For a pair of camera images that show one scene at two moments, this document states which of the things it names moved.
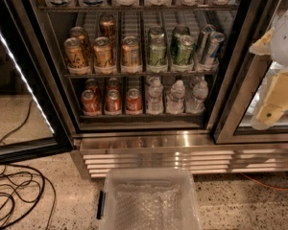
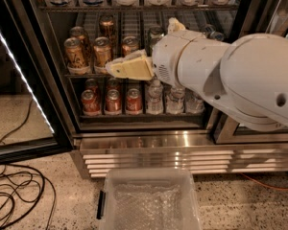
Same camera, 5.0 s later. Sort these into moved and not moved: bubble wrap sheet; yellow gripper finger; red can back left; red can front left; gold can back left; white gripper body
Moved: white gripper body; yellow gripper finger
Not moved: red can back left; gold can back left; bubble wrap sheet; red can front left
